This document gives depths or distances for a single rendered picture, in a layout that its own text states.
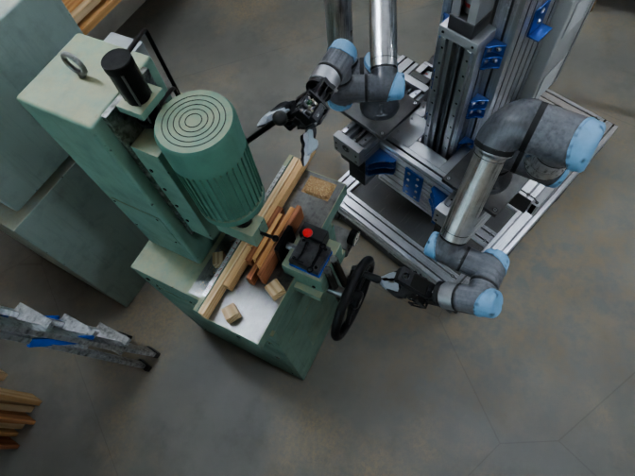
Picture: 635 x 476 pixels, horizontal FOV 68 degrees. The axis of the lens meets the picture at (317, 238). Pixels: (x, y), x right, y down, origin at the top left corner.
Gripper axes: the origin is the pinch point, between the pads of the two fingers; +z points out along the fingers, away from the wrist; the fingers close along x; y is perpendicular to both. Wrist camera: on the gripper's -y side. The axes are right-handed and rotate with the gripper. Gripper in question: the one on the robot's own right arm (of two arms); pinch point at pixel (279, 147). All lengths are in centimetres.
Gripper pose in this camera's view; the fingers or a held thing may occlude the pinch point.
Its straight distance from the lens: 117.3
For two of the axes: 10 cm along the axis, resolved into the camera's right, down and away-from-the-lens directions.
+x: 7.2, 5.7, 4.0
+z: -4.5, 8.2, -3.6
